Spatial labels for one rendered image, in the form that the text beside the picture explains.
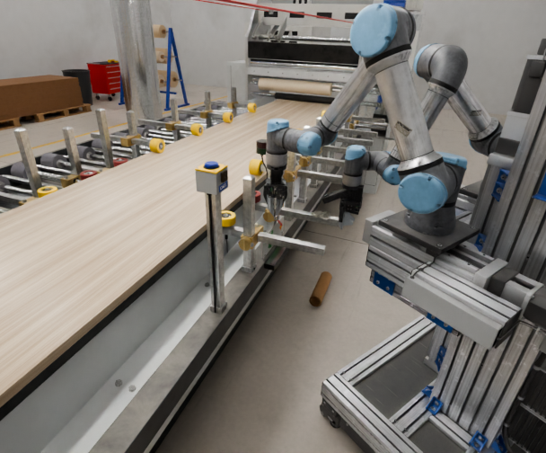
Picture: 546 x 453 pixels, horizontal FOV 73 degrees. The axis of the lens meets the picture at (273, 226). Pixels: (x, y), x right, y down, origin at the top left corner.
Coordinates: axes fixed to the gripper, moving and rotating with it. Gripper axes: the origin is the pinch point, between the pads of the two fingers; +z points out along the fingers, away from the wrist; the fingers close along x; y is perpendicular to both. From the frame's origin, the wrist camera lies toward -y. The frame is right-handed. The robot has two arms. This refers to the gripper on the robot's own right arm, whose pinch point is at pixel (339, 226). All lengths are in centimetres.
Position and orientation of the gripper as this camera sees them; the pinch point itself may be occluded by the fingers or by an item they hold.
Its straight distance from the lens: 161.9
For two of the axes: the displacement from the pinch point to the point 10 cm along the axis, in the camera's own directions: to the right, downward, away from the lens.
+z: -0.3, 8.8, 4.7
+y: 9.3, 1.9, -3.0
